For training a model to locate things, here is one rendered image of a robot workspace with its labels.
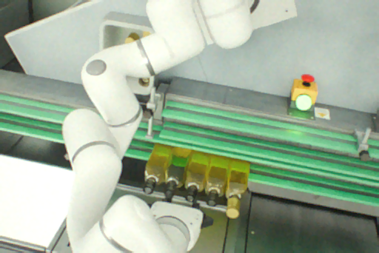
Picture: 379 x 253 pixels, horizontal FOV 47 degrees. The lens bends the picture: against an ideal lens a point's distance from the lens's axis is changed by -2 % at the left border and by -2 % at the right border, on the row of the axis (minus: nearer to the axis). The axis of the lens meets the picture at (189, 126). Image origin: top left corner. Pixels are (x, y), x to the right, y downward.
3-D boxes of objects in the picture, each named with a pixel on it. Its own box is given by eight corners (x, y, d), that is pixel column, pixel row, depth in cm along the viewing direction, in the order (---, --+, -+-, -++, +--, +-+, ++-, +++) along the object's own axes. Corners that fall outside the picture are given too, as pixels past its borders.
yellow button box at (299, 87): (289, 96, 141) (289, 108, 134) (294, 75, 137) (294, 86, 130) (311, 100, 140) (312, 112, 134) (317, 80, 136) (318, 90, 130)
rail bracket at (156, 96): (151, 123, 140) (140, 146, 129) (154, 75, 130) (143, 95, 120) (160, 125, 139) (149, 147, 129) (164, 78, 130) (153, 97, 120)
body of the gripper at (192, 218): (136, 251, 79) (149, 225, 89) (192, 264, 78) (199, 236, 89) (142, 212, 77) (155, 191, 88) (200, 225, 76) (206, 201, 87)
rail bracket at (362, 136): (350, 133, 129) (355, 160, 118) (357, 112, 125) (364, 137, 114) (363, 136, 129) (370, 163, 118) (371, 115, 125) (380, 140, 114)
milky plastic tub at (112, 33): (108, 75, 148) (98, 86, 141) (109, 10, 136) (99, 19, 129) (158, 84, 147) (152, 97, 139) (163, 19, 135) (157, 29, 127)
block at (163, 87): (156, 107, 144) (151, 118, 139) (158, 82, 139) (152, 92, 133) (167, 109, 144) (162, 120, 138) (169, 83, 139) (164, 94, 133)
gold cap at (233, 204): (237, 208, 121) (235, 220, 117) (225, 204, 120) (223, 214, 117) (243, 200, 119) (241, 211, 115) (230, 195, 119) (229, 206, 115)
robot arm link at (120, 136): (144, 112, 79) (171, 162, 89) (113, 55, 94) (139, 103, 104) (62, 156, 77) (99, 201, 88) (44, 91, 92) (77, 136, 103)
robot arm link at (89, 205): (126, 151, 82) (166, 238, 68) (85, 197, 86) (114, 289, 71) (90, 134, 77) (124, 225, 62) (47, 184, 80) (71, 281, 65)
